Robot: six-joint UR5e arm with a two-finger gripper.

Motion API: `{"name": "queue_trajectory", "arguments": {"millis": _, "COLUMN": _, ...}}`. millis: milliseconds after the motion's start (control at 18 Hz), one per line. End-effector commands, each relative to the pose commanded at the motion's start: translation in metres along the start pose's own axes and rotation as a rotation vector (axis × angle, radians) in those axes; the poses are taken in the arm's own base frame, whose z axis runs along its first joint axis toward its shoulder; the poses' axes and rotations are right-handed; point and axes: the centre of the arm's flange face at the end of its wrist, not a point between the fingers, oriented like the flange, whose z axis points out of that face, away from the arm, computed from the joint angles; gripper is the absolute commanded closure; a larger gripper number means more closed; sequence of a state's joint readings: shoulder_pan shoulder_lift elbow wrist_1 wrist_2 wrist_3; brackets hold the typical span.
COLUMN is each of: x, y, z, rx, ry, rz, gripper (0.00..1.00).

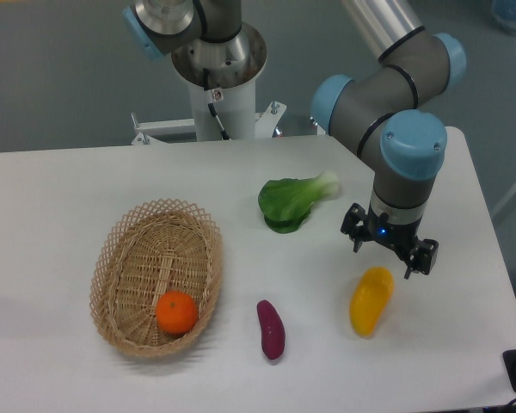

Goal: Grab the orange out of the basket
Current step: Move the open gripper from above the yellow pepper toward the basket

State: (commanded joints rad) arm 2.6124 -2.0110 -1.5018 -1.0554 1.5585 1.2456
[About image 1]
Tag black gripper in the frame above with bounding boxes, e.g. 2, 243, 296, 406
341, 203, 439, 280

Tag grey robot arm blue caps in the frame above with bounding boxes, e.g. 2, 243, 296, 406
123, 1, 466, 274

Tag woven wicker basket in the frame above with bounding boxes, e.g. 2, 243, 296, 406
89, 199, 223, 358

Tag yellow mango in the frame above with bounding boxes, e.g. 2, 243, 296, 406
348, 267, 395, 337

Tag green bok choy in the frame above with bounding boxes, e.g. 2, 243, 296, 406
257, 170, 340, 234

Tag purple sweet potato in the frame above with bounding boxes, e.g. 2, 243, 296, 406
256, 300, 286, 361

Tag orange fruit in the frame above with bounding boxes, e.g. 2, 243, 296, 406
155, 291, 199, 335

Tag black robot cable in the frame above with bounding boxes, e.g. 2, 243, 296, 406
201, 67, 233, 141

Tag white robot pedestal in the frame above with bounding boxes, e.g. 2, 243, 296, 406
132, 22, 286, 145

